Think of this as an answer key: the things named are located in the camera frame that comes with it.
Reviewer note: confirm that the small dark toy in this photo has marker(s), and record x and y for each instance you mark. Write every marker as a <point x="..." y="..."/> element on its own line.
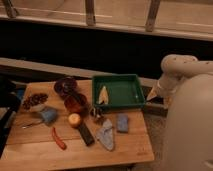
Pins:
<point x="97" y="115"/>

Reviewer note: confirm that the red metal cup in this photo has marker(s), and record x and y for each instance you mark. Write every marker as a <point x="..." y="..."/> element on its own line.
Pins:
<point x="73" y="106"/>

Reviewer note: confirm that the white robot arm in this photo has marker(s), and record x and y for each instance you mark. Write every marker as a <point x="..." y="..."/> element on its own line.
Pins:
<point x="186" y="86"/>

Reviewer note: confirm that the red chili pepper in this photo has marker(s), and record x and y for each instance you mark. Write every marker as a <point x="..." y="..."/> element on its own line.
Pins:
<point x="57" y="139"/>

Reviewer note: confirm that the grey blue cloth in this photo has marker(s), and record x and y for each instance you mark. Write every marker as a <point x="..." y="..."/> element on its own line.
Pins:
<point x="105" y="135"/>

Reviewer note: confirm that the bunch of dark grapes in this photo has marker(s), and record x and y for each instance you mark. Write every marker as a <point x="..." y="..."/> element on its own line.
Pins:
<point x="34" y="100"/>

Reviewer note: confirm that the dark purple bowl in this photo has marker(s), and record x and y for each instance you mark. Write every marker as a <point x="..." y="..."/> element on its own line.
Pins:
<point x="62" y="85"/>

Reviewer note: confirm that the yellow round fruit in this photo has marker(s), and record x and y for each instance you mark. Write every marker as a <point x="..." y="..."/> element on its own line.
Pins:
<point x="74" y="120"/>

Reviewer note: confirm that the wooden table board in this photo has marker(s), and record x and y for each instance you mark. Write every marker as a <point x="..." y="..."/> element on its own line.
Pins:
<point x="33" y="149"/>

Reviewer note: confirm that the blue sponge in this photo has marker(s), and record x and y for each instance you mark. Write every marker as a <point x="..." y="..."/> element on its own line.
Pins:
<point x="122" y="123"/>

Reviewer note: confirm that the metal spoon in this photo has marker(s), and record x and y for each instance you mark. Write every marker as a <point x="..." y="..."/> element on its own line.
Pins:
<point x="31" y="124"/>

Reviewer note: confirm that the black rectangular block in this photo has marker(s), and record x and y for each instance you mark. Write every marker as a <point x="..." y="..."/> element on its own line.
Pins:
<point x="86" y="134"/>

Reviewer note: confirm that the green plastic tray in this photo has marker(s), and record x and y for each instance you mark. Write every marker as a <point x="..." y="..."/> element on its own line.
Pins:
<point x="124" y="91"/>

